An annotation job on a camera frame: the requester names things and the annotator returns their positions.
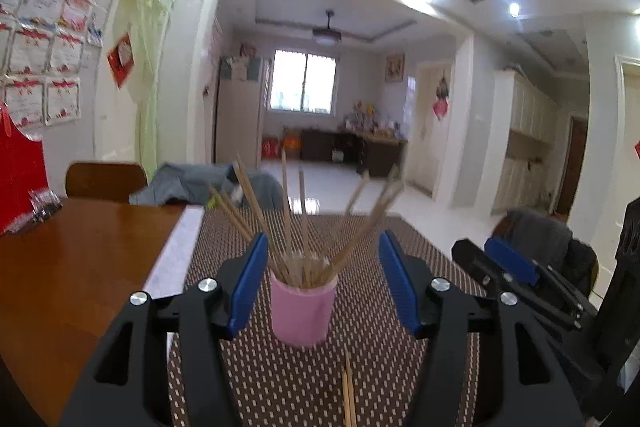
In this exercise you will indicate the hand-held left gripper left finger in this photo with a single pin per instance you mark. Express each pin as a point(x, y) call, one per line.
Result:
point(247, 289)

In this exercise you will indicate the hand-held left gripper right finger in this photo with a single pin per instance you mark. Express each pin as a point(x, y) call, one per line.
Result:
point(398, 289)

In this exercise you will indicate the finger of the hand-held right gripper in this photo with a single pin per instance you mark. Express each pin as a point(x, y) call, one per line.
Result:
point(510, 262)
point(472, 264)

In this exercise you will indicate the pink cup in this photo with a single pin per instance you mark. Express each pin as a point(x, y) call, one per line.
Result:
point(302, 317)

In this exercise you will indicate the bunch of chopsticks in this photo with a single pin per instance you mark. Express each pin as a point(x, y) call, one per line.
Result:
point(285, 207)

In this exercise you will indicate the dark jacket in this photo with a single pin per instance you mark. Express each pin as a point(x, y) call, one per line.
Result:
point(555, 237)

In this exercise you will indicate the brown dotted table mat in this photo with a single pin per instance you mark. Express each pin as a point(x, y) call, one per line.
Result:
point(380, 372)

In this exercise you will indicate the black cloth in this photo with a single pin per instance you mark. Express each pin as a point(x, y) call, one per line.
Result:
point(620, 287)

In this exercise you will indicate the brown wooden door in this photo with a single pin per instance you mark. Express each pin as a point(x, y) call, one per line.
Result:
point(572, 167)

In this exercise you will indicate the light wooden chopstick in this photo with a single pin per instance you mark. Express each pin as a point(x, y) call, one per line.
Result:
point(351, 402)
point(345, 402)

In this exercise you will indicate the grey jacket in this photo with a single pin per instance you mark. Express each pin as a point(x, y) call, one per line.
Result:
point(185, 184)

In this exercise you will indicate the red box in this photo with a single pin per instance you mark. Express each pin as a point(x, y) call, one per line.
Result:
point(270, 148)

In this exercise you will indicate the white cabinet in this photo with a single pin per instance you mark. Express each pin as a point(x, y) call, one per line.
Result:
point(525, 107)

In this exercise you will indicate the dark wooden desk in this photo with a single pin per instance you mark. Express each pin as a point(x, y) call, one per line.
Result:
point(320, 147)

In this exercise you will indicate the red hanging ornament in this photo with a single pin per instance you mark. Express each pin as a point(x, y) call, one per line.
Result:
point(441, 107)

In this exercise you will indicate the silver refrigerator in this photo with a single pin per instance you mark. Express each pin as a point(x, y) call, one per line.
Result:
point(237, 122)

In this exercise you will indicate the desk clutter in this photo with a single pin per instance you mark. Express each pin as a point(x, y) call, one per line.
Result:
point(370, 122)

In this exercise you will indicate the brown wooden chair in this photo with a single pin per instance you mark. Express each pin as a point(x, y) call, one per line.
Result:
point(105, 182)

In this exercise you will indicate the small framed picture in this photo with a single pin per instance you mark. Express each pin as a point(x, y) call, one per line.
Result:
point(394, 68)

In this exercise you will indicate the window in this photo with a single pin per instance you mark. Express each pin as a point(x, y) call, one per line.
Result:
point(302, 82)

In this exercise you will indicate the white door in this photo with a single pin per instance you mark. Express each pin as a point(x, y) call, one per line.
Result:
point(112, 122)

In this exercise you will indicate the clear plastic bag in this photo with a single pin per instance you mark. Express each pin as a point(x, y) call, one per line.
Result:
point(45, 207)

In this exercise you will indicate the red bag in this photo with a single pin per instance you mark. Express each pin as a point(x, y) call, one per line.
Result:
point(22, 177)

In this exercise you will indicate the green curtain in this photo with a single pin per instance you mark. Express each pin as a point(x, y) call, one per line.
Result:
point(150, 57)

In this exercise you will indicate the red door decoration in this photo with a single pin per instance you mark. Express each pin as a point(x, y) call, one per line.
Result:
point(121, 59)

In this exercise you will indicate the ceiling fan lamp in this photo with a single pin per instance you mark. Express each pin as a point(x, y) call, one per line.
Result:
point(327, 36)

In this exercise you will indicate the wall of certificates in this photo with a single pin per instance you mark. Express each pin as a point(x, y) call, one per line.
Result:
point(40, 52)

